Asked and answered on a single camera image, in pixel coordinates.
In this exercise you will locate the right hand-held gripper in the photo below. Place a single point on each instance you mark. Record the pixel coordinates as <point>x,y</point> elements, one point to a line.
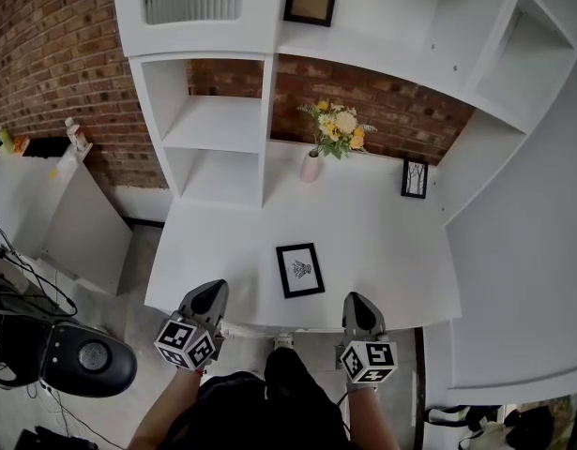
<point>370,359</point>

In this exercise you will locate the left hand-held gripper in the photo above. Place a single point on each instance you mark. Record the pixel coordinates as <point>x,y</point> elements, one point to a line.
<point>187,342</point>

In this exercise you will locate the black framed picture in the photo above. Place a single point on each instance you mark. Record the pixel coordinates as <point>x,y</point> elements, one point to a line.
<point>299,270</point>

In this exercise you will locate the person's left forearm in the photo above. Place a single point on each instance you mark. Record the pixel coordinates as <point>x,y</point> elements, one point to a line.
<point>161,415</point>

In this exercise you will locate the person's right forearm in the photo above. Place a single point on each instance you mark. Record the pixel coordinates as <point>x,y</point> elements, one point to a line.
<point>372,422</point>

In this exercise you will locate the person's white shoe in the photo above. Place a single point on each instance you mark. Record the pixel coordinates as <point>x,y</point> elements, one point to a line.
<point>283,341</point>

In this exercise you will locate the person's black clothing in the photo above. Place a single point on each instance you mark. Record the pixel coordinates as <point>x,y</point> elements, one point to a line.
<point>269,406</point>

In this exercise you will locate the black office chair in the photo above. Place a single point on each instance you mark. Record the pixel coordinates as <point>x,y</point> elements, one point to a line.
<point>67,359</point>

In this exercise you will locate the pink vase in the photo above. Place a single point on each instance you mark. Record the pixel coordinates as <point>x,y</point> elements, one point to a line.
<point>311,168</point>

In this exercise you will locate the white side table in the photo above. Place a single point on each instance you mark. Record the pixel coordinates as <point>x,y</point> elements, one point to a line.
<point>58,223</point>

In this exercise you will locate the white tote bag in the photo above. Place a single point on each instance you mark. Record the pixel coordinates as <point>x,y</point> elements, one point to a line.
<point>485,436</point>

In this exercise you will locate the white hutch shelf unit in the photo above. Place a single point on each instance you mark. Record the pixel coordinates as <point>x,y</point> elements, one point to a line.
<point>213,120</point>

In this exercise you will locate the yellow white flower bouquet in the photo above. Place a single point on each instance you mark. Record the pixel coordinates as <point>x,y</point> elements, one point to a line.
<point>339,129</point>

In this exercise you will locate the small yellow object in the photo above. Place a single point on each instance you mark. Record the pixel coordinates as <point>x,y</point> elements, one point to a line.
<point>53,174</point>

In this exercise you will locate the black case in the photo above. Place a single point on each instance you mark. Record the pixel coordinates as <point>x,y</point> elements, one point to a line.
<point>58,439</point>

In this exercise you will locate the white bottle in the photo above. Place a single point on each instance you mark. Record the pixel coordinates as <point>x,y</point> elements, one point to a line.
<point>76,135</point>

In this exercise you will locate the black flat board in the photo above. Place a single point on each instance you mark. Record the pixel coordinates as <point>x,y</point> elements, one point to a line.
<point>46,147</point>

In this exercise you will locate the orange packet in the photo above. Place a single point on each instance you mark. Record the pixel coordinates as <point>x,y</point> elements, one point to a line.
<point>21,146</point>

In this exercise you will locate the green bottle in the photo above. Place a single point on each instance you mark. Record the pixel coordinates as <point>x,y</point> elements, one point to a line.
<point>5,142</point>

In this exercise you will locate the black tree print picture frame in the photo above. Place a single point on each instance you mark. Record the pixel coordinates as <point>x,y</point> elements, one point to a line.
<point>414,179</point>

